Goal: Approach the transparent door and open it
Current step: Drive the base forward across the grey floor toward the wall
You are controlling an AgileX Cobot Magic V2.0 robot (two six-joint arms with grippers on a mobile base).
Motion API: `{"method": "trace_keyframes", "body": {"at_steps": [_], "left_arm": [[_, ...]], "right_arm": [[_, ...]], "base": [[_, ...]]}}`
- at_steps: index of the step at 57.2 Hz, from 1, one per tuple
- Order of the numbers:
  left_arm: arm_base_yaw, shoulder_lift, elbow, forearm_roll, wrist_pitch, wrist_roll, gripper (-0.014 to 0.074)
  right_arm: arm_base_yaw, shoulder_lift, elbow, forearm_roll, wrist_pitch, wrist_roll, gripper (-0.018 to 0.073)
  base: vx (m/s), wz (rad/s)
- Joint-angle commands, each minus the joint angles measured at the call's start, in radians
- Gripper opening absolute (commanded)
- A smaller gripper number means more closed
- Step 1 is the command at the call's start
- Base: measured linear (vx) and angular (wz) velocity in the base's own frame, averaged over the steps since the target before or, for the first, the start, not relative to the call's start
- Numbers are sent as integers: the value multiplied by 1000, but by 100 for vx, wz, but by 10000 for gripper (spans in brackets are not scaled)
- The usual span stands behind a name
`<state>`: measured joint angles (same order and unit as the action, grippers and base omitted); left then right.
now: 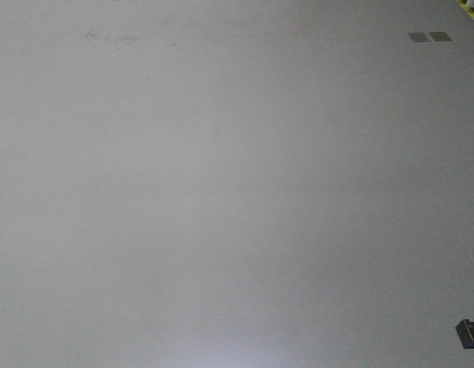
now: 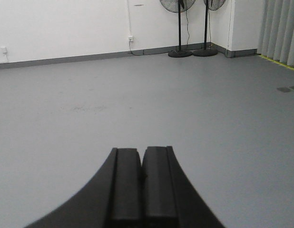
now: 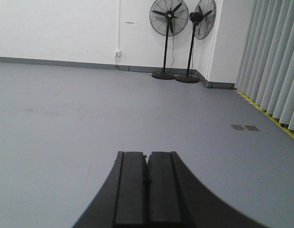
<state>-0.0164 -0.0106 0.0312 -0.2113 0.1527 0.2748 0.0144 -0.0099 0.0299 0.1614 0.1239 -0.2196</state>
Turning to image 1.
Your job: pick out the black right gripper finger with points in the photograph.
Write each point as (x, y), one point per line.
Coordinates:
(465, 332)

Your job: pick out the grey floor hatch plate right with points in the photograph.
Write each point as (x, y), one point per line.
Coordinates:
(440, 36)

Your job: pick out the grey floor hatch plate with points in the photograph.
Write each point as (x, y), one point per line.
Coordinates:
(418, 37)
(440, 36)

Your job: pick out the grey floor hatch plate left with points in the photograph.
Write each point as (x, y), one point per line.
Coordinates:
(418, 37)

